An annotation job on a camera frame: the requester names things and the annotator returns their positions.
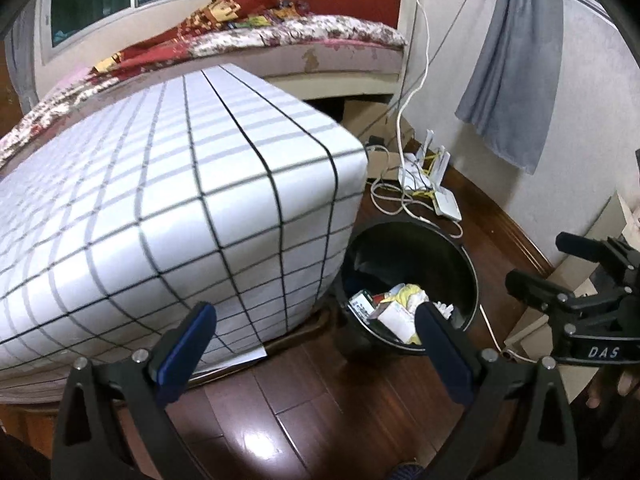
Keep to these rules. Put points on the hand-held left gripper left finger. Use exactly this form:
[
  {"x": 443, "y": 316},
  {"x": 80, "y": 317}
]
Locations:
[{"x": 185, "y": 350}]

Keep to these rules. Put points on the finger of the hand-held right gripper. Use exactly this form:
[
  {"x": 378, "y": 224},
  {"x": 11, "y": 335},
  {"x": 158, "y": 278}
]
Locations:
[
  {"x": 580, "y": 245},
  {"x": 530, "y": 285}
]

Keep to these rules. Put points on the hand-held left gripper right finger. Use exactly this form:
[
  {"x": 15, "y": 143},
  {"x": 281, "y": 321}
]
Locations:
[{"x": 442, "y": 352}]

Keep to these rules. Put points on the white paper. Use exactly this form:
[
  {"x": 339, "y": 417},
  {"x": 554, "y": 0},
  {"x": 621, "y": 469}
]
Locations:
[{"x": 442, "y": 308}]

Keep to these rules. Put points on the white paper box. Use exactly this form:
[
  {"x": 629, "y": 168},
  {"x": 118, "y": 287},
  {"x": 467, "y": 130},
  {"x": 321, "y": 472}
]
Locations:
[{"x": 395, "y": 320}]

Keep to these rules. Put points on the yellow plastic bag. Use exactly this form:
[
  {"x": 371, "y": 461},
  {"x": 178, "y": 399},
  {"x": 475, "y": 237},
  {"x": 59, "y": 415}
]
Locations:
[{"x": 410, "y": 292}]

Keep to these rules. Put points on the green white carton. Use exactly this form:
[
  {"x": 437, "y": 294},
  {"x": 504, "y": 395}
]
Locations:
[{"x": 362, "y": 305}]

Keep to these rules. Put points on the black trash bin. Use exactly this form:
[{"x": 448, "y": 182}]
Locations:
[{"x": 415, "y": 255}]

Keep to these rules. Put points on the person's right hand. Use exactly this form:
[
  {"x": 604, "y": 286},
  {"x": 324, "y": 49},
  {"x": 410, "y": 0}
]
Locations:
[{"x": 625, "y": 380}]

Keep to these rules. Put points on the flat cardboard pieces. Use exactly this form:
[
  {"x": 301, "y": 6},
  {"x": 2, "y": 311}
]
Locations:
[{"x": 615, "y": 220}]

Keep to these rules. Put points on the white flat modem box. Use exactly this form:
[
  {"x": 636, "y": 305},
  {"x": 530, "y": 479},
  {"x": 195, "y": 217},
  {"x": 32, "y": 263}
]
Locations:
[{"x": 447, "y": 205}]

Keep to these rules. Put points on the white router with antennas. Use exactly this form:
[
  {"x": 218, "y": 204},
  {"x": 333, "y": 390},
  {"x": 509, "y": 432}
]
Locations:
[{"x": 412, "y": 175}]

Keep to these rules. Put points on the white checked tablecloth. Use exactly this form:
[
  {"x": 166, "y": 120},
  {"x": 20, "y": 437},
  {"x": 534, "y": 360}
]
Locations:
[{"x": 175, "y": 185}]

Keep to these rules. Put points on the grey curtain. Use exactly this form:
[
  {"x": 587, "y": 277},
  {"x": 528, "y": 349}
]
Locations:
[
  {"x": 510, "y": 60},
  {"x": 22, "y": 60}
]

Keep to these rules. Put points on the black power adapter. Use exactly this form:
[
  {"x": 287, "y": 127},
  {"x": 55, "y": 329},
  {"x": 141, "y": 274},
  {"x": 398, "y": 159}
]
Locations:
[{"x": 376, "y": 140}]

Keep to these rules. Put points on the cardboard box under bed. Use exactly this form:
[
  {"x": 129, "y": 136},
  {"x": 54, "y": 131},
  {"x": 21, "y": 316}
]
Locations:
[{"x": 365, "y": 115}]

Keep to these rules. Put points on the beige bed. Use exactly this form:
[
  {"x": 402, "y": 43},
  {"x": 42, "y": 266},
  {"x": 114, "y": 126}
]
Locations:
[{"x": 350, "y": 62}]

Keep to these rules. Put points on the pink cloth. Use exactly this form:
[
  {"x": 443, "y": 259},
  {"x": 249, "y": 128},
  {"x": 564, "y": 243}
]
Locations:
[{"x": 75, "y": 79}]

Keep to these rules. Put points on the red patterned blanket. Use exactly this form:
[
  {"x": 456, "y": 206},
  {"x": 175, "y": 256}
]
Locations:
[{"x": 200, "y": 25}]

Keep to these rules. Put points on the bed with floral bedding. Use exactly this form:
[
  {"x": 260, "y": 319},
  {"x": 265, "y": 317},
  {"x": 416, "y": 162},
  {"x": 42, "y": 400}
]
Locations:
[{"x": 325, "y": 30}]

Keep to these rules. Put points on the colourful pillow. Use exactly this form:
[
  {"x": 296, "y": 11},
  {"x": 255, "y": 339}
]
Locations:
[{"x": 285, "y": 10}]

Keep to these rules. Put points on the large sliding window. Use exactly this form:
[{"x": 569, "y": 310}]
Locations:
[{"x": 100, "y": 0}]

